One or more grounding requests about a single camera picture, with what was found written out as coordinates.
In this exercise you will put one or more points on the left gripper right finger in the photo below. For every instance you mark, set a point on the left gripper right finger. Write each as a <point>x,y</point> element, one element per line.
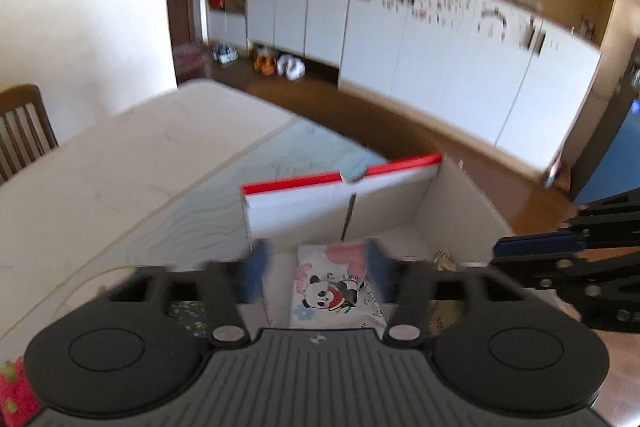
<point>409,286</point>

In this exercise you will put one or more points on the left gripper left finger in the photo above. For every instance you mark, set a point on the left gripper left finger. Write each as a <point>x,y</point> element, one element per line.
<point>226,287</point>

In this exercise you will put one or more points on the pink plush strawberry toy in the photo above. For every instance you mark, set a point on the pink plush strawberry toy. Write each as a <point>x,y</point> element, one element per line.
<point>18,402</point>

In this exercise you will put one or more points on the beige paper bag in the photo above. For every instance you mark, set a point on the beige paper bag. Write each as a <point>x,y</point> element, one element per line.
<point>449,302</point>

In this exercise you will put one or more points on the red cardboard box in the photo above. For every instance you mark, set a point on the red cardboard box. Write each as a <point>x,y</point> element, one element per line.
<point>411,207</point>

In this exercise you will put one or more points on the white cabinet unit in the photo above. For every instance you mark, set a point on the white cabinet unit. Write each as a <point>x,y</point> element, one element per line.
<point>510,77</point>

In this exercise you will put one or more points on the wooden chair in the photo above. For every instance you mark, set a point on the wooden chair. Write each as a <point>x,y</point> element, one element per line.
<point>26,131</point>

